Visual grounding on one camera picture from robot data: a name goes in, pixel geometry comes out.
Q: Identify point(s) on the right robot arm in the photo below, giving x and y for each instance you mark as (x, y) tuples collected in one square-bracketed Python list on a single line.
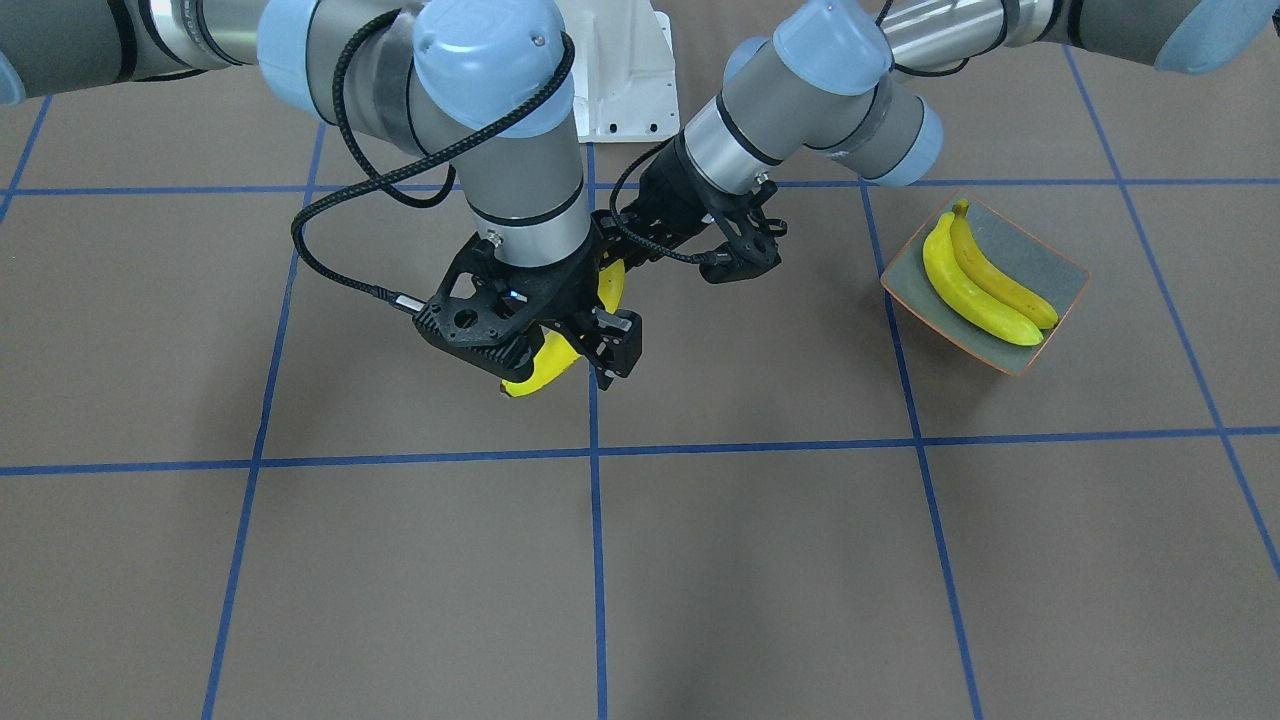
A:
[(480, 87)]

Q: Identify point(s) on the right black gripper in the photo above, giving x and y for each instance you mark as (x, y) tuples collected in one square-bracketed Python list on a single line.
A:
[(612, 343)]

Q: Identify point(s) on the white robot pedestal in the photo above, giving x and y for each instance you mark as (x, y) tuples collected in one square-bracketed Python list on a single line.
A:
[(624, 75)]

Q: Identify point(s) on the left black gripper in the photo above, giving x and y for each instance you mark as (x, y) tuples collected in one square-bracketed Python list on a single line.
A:
[(668, 203)]

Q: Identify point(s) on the grey square plate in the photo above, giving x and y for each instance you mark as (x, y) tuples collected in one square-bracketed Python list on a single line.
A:
[(1031, 262)]

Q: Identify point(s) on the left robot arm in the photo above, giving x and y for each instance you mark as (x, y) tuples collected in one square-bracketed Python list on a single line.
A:
[(833, 78)]

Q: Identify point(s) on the yellow banana bunch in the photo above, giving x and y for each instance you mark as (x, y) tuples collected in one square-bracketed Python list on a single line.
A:
[(556, 355)]

